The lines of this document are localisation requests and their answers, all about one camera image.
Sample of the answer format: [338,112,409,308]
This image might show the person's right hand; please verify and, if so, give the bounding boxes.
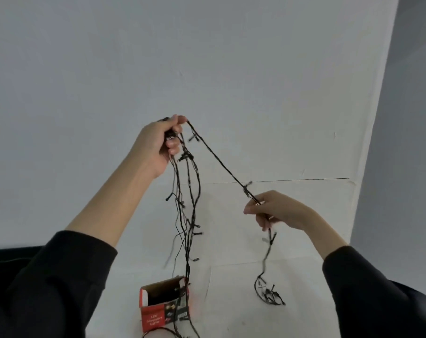
[243,190,318,232]

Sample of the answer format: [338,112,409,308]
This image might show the person's left hand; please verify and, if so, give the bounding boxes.
[129,115,188,180]

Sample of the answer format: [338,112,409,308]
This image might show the black string light cable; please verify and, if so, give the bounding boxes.
[141,118,287,338]

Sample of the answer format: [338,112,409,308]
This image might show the person's right forearm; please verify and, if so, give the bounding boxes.
[303,213,426,338]

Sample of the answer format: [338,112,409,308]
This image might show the person's left forearm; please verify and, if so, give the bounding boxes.
[0,151,157,338]

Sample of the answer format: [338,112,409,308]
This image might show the red cardboard light box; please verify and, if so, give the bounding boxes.
[139,276,192,334]

